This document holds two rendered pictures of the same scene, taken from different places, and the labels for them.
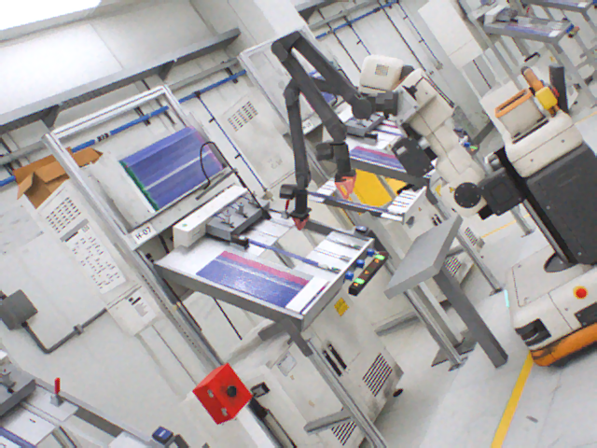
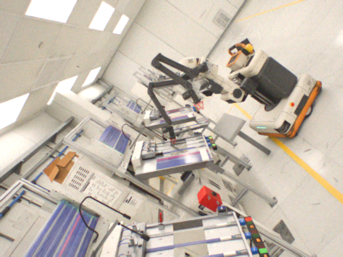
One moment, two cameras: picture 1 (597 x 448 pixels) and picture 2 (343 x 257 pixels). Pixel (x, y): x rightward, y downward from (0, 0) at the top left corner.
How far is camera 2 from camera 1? 132 cm
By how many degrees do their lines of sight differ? 25
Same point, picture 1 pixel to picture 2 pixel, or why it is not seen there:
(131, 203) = (111, 156)
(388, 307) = not seen: hidden behind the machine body
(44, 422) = (165, 236)
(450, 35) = (145, 95)
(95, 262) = (103, 192)
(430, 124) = (214, 74)
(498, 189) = (249, 83)
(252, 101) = (113, 120)
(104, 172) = (93, 148)
